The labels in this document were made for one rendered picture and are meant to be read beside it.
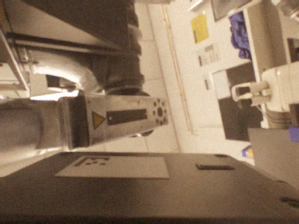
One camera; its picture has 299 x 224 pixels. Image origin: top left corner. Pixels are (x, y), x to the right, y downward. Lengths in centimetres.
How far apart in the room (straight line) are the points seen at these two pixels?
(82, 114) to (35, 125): 7
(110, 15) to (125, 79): 14
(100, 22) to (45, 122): 22
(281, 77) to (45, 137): 82
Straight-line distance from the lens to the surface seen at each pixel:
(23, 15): 29
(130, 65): 44
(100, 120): 25
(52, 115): 27
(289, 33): 166
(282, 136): 122
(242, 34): 159
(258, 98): 88
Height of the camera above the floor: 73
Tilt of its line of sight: 56 degrees up
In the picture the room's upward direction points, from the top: 97 degrees counter-clockwise
